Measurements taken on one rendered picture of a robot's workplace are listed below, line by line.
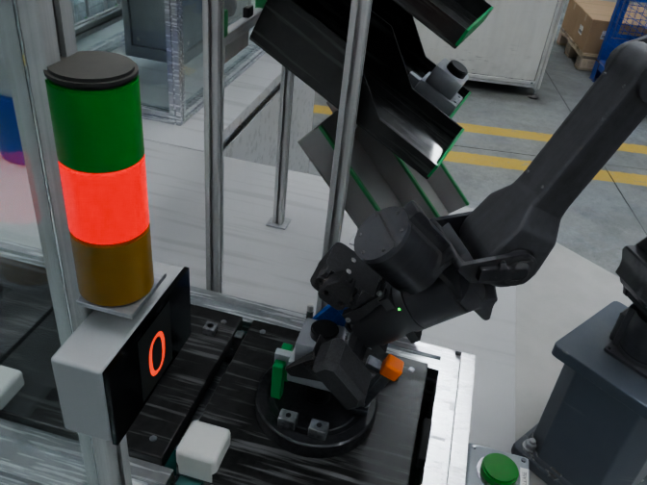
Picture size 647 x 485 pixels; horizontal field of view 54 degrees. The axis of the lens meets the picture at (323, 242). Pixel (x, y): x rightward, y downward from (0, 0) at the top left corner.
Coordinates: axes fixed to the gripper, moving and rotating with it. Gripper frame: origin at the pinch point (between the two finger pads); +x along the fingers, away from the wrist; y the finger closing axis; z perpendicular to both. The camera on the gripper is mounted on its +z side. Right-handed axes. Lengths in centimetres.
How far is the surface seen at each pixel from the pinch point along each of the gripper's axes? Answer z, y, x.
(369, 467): -13.2, 6.0, 1.4
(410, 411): -15.4, -3.1, -0.9
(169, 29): 41, -85, 42
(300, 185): -2, -69, 30
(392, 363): -5.7, 0.3, -5.5
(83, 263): 24.2, 21.2, -5.9
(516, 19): -66, -406, 15
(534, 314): -36, -42, -7
